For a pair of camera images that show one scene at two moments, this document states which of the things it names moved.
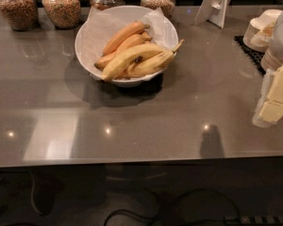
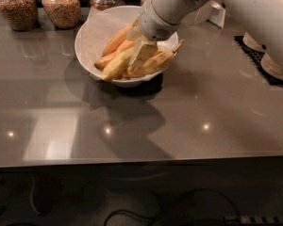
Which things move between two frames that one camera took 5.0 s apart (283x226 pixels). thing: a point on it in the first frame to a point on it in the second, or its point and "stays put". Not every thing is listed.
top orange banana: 134,28 stays put
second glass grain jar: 62,6 stays put
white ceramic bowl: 126,45 stays put
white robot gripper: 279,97 to 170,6
